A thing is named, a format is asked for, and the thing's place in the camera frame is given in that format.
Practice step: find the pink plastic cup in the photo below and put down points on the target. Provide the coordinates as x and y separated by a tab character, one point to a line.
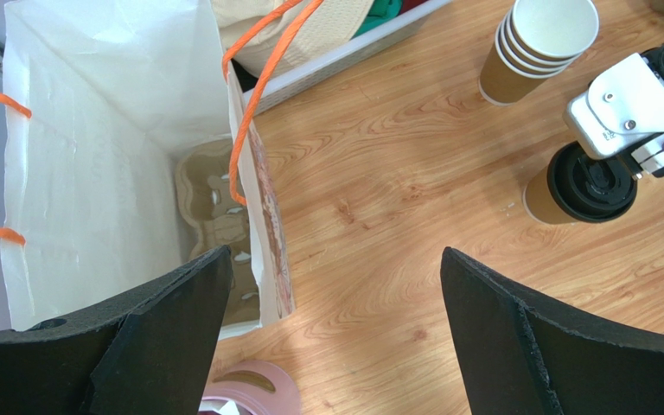
252	387

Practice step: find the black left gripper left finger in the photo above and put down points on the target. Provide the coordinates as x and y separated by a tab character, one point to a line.
147	350

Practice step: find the beige bucket hat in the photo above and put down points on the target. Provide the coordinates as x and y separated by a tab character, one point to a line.
333	24

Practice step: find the white plastic basket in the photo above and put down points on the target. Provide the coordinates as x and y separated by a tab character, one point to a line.
287	85

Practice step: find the single brown paper cup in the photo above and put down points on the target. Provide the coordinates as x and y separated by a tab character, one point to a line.
539	203

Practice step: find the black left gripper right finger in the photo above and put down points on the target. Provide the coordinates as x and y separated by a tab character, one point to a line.
523	352

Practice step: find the dark red cloth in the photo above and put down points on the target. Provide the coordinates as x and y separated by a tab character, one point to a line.
408	5

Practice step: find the grey pulp cup carrier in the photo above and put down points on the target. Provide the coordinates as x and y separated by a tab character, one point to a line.
205	203

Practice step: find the white paper bag orange handles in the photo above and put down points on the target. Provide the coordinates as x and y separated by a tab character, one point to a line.
102	100

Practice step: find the stack of paper cups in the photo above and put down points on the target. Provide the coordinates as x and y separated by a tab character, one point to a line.
536	40

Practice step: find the green cloth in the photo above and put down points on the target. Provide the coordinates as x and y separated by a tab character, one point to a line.
381	11

